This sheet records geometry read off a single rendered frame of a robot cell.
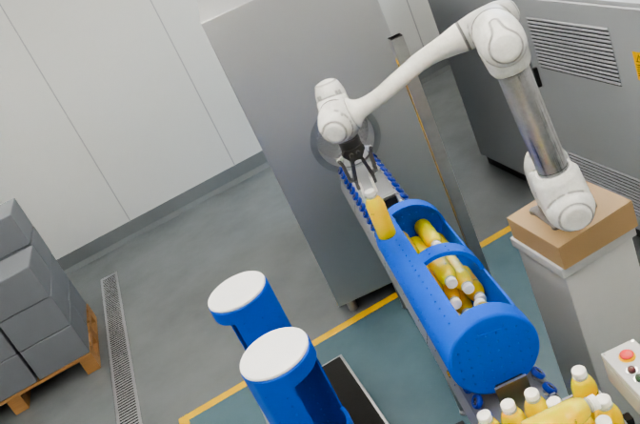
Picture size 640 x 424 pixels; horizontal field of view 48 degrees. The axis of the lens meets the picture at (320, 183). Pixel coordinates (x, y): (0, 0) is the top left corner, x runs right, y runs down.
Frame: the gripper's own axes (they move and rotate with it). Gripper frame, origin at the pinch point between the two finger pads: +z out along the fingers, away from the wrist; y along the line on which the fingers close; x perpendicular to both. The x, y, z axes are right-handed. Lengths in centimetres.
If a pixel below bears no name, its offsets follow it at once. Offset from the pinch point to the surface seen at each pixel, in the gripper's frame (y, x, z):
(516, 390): -11, 72, 44
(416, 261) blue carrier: -4.3, 18.7, 24.9
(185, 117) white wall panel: 98, -447, 73
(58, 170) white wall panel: 222, -428, 64
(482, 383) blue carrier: -4, 63, 45
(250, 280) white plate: 60, -54, 45
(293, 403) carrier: 56, 19, 58
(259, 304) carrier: 59, -39, 50
